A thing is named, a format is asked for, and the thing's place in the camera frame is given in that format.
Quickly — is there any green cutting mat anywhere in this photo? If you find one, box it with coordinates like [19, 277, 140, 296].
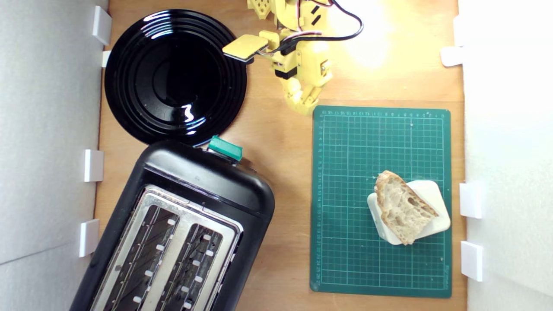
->
[310, 105, 452, 298]

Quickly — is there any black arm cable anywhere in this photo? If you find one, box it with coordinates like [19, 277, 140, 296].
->
[281, 0, 364, 54]

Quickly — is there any brown bread slice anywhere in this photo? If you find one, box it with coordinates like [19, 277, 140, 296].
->
[374, 170, 439, 246]

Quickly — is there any white block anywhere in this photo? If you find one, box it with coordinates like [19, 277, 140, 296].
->
[367, 180, 451, 246]

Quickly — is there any black plate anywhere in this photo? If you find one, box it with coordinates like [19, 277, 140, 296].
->
[105, 9, 248, 146]

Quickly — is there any black two-slot toaster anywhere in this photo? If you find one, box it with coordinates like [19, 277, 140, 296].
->
[69, 139, 276, 311]

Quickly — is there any yellow wrist camera mount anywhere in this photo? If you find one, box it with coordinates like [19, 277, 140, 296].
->
[222, 30, 281, 64]

